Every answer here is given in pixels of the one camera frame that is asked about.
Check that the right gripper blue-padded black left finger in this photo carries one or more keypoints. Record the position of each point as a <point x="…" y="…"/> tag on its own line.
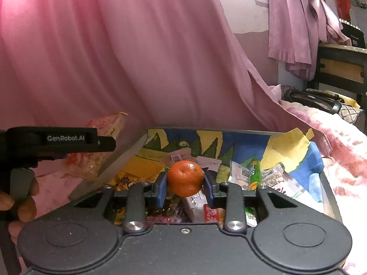
<point x="141" y="197"/>

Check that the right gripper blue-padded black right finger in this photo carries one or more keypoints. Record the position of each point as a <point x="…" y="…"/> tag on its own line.
<point x="228" y="196"/>

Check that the green corn sausage stick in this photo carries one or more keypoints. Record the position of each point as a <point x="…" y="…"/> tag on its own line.
<point x="253" y="174"/>

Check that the orange mandarin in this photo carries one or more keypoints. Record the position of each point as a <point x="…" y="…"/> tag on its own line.
<point x="185" y="178"/>

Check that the clear-wrapped corn cracker pack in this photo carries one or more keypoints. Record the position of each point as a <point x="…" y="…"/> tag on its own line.
<point x="87" y="164"/>

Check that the person's left hand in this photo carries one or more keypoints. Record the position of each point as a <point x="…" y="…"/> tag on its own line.
<point x="26" y="210"/>

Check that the white wrapped cake packet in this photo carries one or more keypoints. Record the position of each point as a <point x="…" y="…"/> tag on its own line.
<point x="194" y="207"/>

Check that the orange snack bag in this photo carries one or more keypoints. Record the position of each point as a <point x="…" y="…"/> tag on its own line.
<point x="275" y="178"/>

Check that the yellow brown snack packet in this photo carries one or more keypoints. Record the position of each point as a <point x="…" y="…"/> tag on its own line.
<point x="136" y="170"/>

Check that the grey cardboard tray box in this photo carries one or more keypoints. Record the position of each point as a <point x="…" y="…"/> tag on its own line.
<point x="215" y="150"/>

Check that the pink floral blanket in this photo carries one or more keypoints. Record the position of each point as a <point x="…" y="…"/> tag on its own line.
<point x="345" y="168"/>

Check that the black yellow bag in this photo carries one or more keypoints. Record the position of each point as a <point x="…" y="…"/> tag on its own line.
<point x="328" y="102"/>

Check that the pink curtain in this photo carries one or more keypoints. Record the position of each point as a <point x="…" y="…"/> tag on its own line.
<point x="164" y="62"/>

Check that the dark wooden desk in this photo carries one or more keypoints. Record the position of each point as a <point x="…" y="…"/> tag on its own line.
<point x="343" y="67"/>

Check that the hanging pink cloth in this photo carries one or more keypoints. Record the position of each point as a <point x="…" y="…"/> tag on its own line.
<point x="296" y="28"/>

